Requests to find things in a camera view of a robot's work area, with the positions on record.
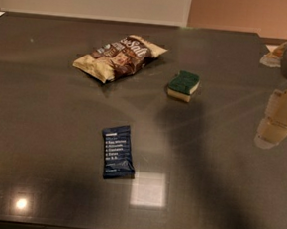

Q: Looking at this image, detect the dark blue rxbar wrapper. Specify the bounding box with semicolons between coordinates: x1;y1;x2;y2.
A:
102;125;136;179

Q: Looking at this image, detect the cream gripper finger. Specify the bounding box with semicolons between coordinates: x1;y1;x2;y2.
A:
254;89;287;150
260;42;286;68

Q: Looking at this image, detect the green and yellow sponge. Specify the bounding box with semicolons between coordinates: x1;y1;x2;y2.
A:
167;70;200;103

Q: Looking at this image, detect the brown and cream snack bag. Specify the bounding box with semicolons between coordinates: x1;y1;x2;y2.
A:
73;35;166;83

